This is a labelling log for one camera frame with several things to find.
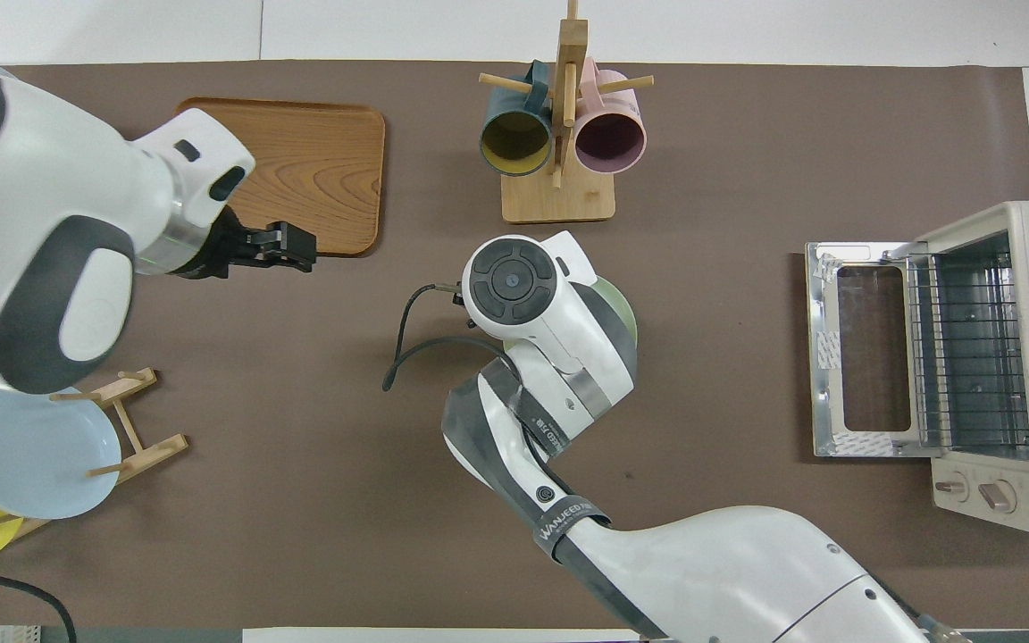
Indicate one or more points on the brown table mat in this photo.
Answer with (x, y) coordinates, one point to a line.
(747, 134)

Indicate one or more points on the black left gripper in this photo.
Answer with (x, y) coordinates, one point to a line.
(233, 250)

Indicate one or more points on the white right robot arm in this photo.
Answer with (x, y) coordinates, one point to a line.
(747, 572)

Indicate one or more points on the light green plate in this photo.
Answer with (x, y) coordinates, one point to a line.
(626, 313)

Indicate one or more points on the wooden mug tree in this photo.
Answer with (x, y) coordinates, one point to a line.
(559, 201)

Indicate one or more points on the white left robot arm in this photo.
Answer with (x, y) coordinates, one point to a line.
(50, 179)

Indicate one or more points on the dark teal mug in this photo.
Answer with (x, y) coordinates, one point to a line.
(514, 143)

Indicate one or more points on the silver oven knob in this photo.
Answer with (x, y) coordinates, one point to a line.
(999, 496)
(952, 487)

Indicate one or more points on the wooden serving tray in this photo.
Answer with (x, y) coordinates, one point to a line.
(327, 161)

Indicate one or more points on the pink mug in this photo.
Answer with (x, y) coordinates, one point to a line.
(608, 143)

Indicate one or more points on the wooden plate rack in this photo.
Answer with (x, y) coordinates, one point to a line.
(153, 451)

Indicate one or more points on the light blue plate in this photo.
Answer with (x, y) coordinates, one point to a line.
(32, 455)

